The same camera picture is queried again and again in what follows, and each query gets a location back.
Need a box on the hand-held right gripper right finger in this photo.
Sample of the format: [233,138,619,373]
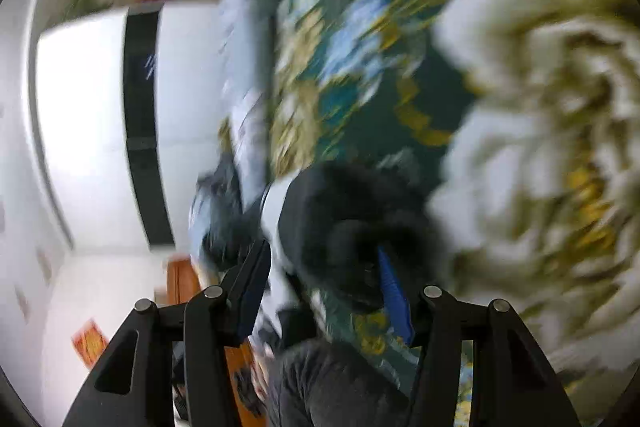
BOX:
[377,246,581,427]

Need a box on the blue floral duvet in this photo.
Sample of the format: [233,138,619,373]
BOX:
[214,0,292,190]

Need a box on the red wall poster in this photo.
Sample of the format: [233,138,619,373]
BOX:
[71,317,109,369]

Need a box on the orange wooden headboard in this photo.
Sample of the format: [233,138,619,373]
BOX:
[155,257,271,427]

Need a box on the white wardrobe with black stripe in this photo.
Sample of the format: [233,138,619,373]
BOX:
[34,1,227,254]

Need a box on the dark fleece garment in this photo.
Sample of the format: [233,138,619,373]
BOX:
[277,161,447,348]

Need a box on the dark grey textured cloth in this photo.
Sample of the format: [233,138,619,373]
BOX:
[264,338,417,427]

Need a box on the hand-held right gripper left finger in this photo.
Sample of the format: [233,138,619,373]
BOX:
[62,239,273,427]

